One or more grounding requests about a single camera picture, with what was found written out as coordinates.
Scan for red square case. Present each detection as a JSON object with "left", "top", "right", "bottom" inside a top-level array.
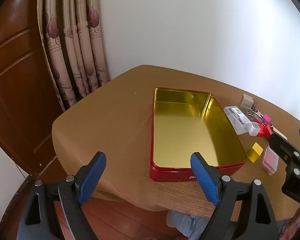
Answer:
[{"left": 257, "top": 125, "right": 273, "bottom": 138}]

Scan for brown wooden door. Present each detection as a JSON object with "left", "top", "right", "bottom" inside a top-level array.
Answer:
[{"left": 0, "top": 0, "right": 67, "bottom": 178}]

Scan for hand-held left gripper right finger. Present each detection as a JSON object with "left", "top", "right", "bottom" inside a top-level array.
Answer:
[{"left": 190, "top": 152, "right": 282, "bottom": 240}]

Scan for beige flat piece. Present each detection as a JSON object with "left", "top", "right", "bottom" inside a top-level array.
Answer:
[{"left": 272, "top": 128, "right": 288, "bottom": 140}]

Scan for beige leaf print curtain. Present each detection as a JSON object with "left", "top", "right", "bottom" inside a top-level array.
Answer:
[{"left": 37, "top": 0, "right": 110, "bottom": 112}]

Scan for person's blue jeans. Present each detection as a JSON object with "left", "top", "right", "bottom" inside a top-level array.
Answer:
[{"left": 166, "top": 210, "right": 299, "bottom": 240}]

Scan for pink plug adapter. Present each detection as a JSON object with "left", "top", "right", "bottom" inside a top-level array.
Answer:
[{"left": 262, "top": 114, "right": 273, "bottom": 128}]

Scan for clear plastic case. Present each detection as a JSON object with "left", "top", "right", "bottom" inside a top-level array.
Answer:
[{"left": 224, "top": 106, "right": 252, "bottom": 135}]

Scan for yellow translucent card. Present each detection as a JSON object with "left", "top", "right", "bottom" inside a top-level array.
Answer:
[{"left": 247, "top": 142, "right": 264, "bottom": 163}]

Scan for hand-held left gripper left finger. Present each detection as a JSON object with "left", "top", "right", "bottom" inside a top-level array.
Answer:
[{"left": 16, "top": 151, "right": 107, "bottom": 240}]

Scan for red tin box gold inside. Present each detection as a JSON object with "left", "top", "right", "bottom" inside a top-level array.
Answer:
[{"left": 149, "top": 87, "right": 247, "bottom": 182}]

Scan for clear case with pink contents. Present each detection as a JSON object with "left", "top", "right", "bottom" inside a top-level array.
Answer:
[{"left": 260, "top": 145, "right": 279, "bottom": 176}]

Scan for black white striped small box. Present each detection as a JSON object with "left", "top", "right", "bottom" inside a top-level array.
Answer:
[{"left": 249, "top": 121, "right": 263, "bottom": 137}]

